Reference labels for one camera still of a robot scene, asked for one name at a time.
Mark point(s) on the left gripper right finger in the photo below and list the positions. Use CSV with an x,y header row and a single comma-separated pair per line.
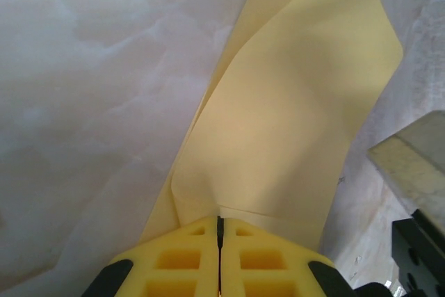
x,y
271,262

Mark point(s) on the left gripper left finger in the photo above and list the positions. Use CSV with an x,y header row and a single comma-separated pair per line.
x,y
174,262

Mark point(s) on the yellow paper sheet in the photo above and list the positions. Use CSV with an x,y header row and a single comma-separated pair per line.
x,y
278,119

